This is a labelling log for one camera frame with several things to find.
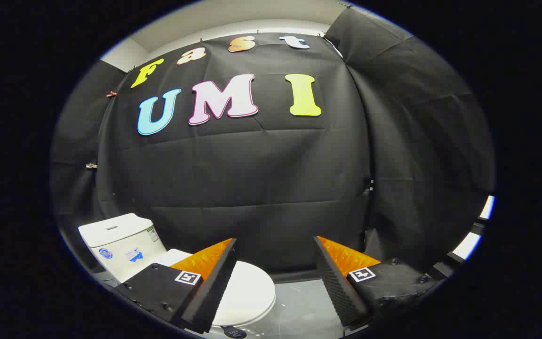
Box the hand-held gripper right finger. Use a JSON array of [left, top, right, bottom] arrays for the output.
[[313, 235, 441, 329]]

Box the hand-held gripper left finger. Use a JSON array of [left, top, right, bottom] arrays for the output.
[[112, 238, 239, 335]]

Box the white toilet lid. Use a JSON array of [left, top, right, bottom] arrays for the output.
[[156, 249, 277, 339]]

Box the white ceramic toilet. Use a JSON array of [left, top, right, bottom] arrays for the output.
[[78, 213, 276, 337]]

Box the black backdrop cloth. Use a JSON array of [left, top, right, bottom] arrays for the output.
[[50, 7, 496, 283]]

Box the white black striped panel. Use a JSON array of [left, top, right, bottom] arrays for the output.
[[447, 195, 495, 264]]

